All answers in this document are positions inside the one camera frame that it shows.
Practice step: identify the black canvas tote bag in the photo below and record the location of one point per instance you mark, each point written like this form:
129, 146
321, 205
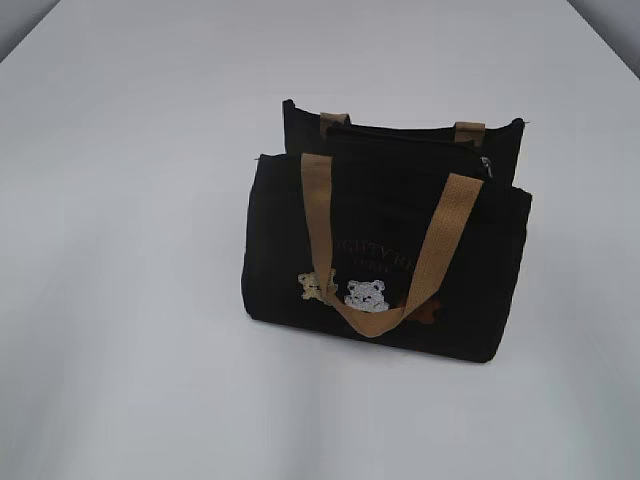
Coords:
410, 238

